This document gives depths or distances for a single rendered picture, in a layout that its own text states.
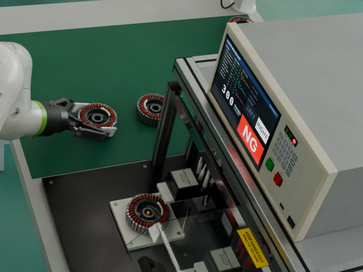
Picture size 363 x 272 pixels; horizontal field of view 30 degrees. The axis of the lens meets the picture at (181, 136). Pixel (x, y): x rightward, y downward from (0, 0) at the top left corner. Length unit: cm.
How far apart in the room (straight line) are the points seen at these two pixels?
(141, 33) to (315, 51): 98
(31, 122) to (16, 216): 104
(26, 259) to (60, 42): 82
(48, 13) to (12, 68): 118
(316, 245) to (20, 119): 75
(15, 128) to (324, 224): 76
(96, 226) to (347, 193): 68
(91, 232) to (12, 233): 97
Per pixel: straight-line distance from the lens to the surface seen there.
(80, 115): 194
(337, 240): 139
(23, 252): 259
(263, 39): 145
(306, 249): 135
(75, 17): 237
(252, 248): 138
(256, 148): 141
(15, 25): 231
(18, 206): 272
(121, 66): 218
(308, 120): 129
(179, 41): 234
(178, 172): 166
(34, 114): 170
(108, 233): 170
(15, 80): 121
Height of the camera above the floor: 213
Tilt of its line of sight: 44 degrees down
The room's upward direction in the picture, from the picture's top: 15 degrees clockwise
